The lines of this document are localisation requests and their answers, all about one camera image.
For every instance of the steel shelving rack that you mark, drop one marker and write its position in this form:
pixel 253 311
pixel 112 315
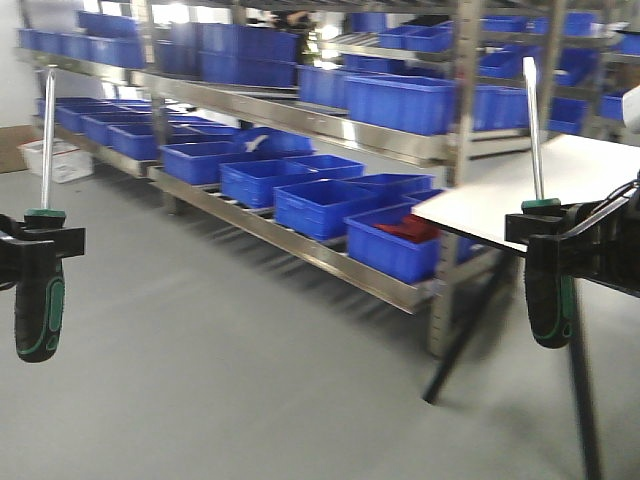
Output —
pixel 275 108

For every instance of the white wire basket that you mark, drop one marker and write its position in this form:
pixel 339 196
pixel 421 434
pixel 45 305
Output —
pixel 68 164

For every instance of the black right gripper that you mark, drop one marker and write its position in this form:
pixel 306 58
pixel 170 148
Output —
pixel 606 251

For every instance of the blue bin with red contents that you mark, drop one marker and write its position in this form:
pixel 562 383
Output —
pixel 395 242

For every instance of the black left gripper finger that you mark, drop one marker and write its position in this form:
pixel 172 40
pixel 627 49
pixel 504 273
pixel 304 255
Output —
pixel 33 248

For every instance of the green black screwdriver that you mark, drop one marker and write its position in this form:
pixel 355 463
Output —
pixel 39 304
pixel 543 287

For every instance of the white table on black legs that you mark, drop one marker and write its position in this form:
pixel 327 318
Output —
pixel 575 169

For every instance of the brown cardboard box on floor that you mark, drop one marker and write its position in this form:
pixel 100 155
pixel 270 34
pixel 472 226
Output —
pixel 10 141

